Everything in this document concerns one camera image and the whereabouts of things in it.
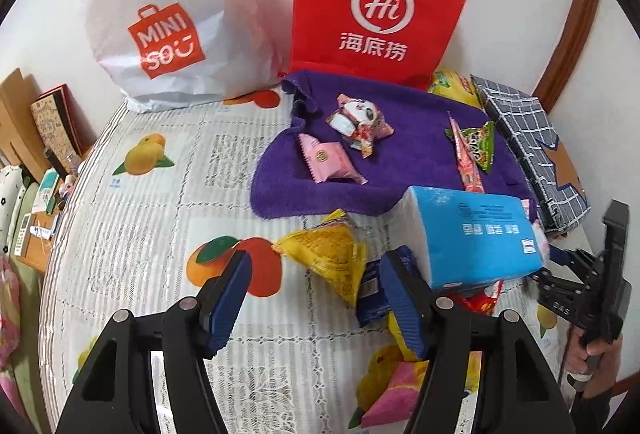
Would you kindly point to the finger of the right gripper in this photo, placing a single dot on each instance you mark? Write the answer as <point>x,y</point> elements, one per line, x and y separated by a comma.
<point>552,288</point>
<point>575,260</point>

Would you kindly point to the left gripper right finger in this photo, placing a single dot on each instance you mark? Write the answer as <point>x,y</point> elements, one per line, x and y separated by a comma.
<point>517,392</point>

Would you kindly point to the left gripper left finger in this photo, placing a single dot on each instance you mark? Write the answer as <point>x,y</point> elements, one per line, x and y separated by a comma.
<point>114,390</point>

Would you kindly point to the pink yellow snack bag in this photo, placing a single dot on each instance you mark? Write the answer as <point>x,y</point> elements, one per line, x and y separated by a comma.
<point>389,391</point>

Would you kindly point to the pink lollipop candy packet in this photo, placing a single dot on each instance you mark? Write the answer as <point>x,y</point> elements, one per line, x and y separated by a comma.
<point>467,168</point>

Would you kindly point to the dark blue snack packet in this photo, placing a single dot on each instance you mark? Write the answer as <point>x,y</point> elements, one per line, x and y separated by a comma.
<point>372,303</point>

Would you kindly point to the green triangular snack packet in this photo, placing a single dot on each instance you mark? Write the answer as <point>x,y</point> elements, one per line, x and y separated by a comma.
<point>481,143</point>

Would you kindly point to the yellow triangular snack packet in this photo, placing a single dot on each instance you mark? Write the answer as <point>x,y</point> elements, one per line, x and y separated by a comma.
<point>333,250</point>

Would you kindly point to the panda print snack packet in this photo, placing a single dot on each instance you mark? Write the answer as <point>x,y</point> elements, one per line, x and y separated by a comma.
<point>360,122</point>

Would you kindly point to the small pink snack packet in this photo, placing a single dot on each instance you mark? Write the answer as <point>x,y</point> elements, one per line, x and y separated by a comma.
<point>327,160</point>

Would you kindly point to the white snack packet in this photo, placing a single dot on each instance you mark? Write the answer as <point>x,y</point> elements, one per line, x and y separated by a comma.
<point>543,245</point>

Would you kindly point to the red candy packet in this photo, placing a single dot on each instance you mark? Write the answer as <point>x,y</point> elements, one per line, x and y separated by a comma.
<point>482,301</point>

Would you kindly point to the person's right hand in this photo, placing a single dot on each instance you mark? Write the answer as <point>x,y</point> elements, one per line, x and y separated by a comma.
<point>599,358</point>

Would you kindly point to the blue tissue pack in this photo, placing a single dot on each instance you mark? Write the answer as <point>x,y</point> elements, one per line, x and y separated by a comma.
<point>464,239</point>

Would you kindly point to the grey plaid folded cloth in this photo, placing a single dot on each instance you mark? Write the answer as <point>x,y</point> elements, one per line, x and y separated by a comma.
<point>523,123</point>

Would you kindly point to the white remote control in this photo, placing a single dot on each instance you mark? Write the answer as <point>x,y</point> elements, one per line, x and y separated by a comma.
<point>23,234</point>

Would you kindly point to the white teal tube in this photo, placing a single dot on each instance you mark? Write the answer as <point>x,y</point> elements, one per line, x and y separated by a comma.
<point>46,191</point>

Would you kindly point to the yellow chips bag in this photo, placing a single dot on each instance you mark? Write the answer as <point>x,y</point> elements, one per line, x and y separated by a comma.
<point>449,84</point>

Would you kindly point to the white spotted plush toy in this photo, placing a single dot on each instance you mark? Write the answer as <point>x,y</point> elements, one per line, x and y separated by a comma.
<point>11,181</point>

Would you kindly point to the purple towel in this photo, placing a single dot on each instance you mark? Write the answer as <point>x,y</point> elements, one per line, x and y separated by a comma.
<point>418,153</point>

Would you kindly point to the patterned brown book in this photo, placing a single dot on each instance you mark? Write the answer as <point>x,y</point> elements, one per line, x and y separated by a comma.
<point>55,122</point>

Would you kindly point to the wooden headboard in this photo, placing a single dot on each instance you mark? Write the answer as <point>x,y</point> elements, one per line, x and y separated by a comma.
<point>21,143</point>

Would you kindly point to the red paper shopping bag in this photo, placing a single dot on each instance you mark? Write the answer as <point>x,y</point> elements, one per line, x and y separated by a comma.
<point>397,41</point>

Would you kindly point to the white Miniso plastic bag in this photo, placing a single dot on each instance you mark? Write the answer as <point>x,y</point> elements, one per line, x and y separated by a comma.
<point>170,54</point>

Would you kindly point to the brown wooden door frame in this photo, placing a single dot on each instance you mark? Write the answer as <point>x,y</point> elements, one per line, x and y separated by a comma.
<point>564,58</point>

